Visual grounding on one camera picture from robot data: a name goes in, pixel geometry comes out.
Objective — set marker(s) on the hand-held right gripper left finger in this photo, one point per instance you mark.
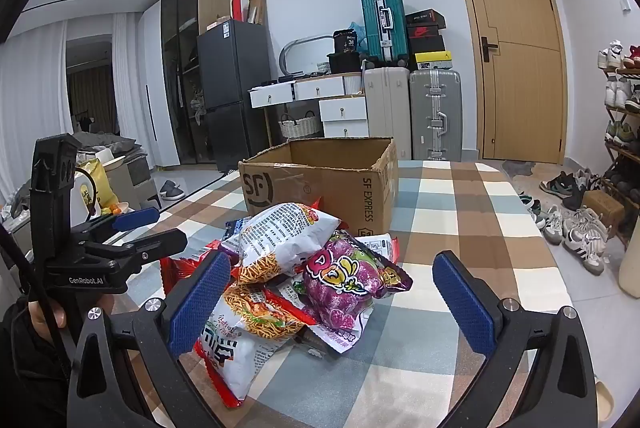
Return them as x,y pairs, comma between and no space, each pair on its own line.
200,303

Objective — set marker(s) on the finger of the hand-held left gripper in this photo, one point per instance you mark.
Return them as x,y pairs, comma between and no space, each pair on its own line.
135,218
155,243

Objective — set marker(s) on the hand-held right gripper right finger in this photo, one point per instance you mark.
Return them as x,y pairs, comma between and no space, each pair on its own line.
462,303

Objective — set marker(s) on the purple candy bag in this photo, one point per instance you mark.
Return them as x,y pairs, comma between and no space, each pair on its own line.
345,303

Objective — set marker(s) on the brown cardboard box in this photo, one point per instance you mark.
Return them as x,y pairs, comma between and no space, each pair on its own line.
280,188

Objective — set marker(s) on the person's left forearm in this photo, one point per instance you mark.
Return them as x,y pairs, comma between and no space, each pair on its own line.
25,373

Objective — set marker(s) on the person's left hand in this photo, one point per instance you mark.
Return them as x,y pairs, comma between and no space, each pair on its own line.
45,315

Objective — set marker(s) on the red snack packet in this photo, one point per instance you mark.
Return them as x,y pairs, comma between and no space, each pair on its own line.
175,273

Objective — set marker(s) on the grey slippers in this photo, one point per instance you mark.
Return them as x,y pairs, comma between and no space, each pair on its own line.
171,190

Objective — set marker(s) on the yellow bag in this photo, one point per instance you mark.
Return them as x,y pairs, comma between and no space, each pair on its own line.
100,188

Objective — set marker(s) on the orange noodle packet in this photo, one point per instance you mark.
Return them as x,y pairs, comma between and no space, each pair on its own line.
255,313

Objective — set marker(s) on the white red-edged snack packet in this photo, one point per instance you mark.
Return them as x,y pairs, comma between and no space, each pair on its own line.
235,368

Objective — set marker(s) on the blue snack packet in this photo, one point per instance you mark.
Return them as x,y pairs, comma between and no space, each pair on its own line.
236,227

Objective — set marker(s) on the plaid cloth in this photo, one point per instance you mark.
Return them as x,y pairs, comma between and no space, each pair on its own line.
450,218

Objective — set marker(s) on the small white red packet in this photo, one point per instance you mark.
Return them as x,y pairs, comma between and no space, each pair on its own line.
382,248

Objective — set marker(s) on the white noodle snack bag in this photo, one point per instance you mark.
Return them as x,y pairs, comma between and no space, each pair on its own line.
280,238

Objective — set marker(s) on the pile of loose sneakers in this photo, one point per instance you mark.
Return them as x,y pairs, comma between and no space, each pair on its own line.
575,228

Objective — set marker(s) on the white curtain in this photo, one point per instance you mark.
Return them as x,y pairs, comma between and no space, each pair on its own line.
127,83

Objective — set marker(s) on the grey doormat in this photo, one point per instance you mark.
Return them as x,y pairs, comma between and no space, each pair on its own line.
517,167

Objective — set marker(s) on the glass-door wardrobe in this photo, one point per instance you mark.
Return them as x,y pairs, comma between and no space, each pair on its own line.
180,73

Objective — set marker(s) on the dark grey fridge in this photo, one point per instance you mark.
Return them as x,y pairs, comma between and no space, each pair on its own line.
235,88

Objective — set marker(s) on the small brown carton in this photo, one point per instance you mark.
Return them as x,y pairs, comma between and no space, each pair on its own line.
602,208

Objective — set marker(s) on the woven basket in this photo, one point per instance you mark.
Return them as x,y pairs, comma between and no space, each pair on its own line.
299,127

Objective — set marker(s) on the silver suitcase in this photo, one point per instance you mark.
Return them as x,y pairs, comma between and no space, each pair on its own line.
435,113

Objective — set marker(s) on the beige suitcase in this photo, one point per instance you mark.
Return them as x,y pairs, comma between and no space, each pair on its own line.
387,113

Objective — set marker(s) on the wooden shoe rack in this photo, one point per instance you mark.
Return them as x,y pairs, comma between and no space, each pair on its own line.
617,148

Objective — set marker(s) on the white drawer desk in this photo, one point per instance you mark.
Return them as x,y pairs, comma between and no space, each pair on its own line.
345,108

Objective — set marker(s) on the red flat box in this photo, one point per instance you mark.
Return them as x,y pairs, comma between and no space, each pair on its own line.
237,8

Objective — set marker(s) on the folded cardboard piece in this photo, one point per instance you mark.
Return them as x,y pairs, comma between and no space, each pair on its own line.
256,8

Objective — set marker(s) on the yellow black shoe box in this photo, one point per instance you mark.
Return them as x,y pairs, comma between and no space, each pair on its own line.
434,60

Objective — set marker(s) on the wooden door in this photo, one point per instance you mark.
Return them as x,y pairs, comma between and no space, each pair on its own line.
515,58

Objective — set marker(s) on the black storage box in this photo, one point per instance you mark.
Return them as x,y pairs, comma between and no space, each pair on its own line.
344,62

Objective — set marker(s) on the rows of assorted shoes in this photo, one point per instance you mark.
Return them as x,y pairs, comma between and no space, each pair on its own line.
617,93

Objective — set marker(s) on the red black shoe box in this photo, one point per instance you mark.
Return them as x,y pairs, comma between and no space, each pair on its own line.
425,32

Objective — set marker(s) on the teal suitcase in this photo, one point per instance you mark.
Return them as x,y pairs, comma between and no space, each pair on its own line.
382,23

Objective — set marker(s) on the blue plastic bag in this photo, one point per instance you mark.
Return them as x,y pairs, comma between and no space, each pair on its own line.
359,31

